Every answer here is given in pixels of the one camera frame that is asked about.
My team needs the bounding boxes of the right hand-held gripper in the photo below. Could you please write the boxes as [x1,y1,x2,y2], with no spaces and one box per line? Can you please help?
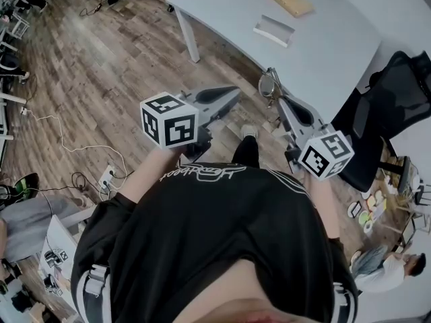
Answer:
[276,96,356,182]

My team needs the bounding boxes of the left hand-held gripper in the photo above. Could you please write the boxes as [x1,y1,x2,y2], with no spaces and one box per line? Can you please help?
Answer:
[139,85,241,164]

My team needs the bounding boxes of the black-framed eyeglasses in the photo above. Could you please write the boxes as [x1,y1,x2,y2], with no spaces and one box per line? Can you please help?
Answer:
[257,67,288,129]

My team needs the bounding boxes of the white glasses case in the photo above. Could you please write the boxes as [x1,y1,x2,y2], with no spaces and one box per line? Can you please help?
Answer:
[253,13,296,49]

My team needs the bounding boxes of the person's right forearm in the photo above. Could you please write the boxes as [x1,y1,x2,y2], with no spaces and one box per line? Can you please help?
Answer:
[305,176,340,241]

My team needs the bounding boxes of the person's left forearm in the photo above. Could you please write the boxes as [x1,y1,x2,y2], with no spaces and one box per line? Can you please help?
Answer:
[121,148,185,204]

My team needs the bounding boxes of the person's light shoe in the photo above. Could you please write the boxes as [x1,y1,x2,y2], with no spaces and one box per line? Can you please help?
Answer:
[240,124,260,141]

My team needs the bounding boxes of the person's black trouser leg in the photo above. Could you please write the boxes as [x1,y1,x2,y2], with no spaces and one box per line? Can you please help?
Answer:
[231,135,261,168]

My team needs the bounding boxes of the black mesh office chair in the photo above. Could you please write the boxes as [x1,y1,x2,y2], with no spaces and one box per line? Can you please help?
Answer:
[331,50,431,194]

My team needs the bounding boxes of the stack of wooden boards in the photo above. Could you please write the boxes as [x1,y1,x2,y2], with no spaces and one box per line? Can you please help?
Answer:
[383,152,412,194]

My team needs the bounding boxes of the pile of colourful plates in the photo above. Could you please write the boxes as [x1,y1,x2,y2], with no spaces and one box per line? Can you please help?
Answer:
[347,189,389,236]

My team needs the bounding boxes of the person's black printed shirt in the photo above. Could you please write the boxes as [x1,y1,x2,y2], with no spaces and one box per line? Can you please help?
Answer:
[70,161,360,323]

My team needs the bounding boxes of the white floor power strip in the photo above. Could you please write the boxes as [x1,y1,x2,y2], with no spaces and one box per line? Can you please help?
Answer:
[98,164,117,186]

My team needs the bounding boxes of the person's chin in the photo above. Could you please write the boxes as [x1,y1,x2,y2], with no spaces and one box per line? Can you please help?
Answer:
[178,259,337,323]

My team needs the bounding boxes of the black green headset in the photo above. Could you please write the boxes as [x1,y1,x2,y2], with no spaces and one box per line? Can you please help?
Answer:
[0,172,40,202]

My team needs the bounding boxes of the small white side table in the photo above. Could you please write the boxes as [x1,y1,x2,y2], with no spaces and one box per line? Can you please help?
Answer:
[38,213,81,311]

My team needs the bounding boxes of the spare gripper device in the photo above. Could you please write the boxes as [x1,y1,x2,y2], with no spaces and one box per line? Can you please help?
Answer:
[43,247,69,269]
[42,273,64,296]

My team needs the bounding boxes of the white cable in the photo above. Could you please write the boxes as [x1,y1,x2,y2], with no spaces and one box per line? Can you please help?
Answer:
[22,110,129,182]

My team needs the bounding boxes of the black cable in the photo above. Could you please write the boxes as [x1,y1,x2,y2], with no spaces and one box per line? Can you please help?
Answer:
[69,171,129,195]

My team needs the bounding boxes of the grey shoulder strap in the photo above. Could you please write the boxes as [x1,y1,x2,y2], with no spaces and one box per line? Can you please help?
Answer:
[331,281,354,316]
[81,263,111,298]

